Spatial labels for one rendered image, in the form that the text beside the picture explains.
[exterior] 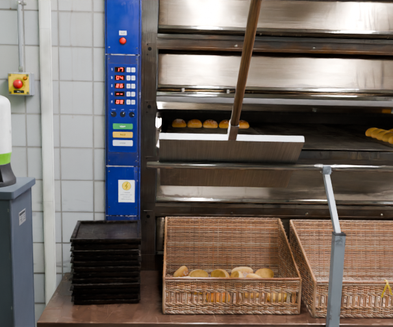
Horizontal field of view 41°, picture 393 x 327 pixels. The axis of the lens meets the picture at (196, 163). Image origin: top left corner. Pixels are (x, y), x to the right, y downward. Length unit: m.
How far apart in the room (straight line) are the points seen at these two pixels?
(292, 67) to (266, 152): 0.57
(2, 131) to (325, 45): 1.56
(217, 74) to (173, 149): 0.54
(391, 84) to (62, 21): 1.52
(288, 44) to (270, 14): 0.16
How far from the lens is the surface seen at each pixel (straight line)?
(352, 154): 2.59
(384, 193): 2.67
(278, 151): 2.07
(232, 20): 2.45
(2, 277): 1.54
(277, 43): 2.48
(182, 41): 2.44
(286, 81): 2.47
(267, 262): 2.56
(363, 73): 2.58
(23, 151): 2.56
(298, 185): 2.55
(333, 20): 2.54
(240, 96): 1.78
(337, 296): 2.08
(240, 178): 2.23
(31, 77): 2.47
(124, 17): 2.43
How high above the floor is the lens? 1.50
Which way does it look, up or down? 9 degrees down
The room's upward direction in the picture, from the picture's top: 1 degrees clockwise
